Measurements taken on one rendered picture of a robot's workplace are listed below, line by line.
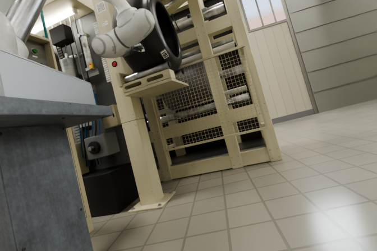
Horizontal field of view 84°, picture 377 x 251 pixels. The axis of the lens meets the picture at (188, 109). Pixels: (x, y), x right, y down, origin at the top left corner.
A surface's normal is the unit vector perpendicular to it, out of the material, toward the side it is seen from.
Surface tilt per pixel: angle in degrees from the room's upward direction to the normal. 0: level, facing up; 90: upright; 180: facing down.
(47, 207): 90
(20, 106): 90
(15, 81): 90
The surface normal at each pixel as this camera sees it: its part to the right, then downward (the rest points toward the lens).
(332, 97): -0.13, -0.03
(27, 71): 0.96, -0.26
